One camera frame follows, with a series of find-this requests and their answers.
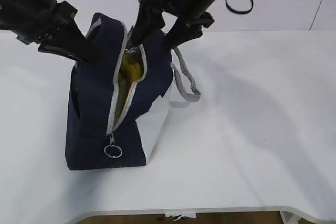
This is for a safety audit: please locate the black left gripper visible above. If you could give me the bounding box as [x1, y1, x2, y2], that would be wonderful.
[1, 0, 97, 64]

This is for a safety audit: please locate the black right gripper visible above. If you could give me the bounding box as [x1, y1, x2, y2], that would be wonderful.
[130, 0, 215, 49]

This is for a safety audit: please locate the navy blue lunch bag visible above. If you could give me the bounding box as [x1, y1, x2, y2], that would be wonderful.
[65, 13, 201, 170]

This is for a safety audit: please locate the green lidded glass container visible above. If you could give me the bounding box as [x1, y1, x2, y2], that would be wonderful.
[116, 72, 138, 120]

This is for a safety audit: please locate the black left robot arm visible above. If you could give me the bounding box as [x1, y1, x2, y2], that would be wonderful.
[1, 0, 96, 63]

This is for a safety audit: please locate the white tape under table edge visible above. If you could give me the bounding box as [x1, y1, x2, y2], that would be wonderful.
[164, 211, 197, 221]

